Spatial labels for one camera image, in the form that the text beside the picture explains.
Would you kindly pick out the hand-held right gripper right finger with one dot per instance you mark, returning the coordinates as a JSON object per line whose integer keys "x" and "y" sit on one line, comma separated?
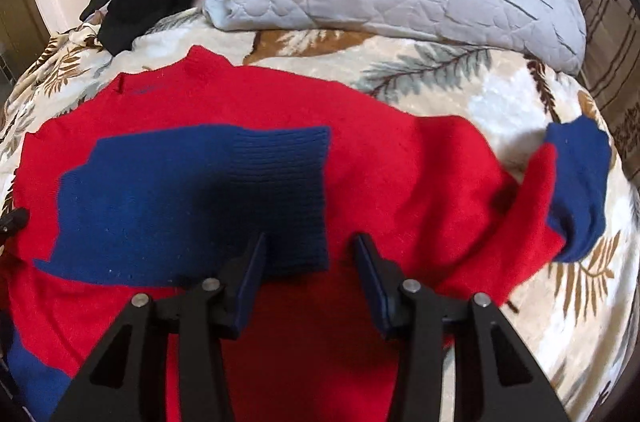
{"x": 372, "y": 284}

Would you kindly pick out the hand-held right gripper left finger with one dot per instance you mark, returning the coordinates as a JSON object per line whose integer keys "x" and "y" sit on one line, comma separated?
{"x": 250, "y": 284}

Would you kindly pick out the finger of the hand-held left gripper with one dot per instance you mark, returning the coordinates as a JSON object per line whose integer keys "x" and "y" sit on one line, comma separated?
{"x": 14, "y": 220}

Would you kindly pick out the red and blue knit sweater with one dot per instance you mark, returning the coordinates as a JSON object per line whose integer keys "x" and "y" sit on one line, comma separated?
{"x": 400, "y": 162}

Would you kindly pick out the wooden cabinet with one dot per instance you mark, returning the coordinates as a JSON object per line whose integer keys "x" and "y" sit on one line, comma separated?
{"x": 20, "y": 17}

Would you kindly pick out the leaf print blanket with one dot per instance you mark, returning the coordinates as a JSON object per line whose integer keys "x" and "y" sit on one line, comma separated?
{"x": 450, "y": 70}

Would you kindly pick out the striped beige pillow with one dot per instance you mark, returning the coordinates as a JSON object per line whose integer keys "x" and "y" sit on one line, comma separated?
{"x": 610, "y": 42}

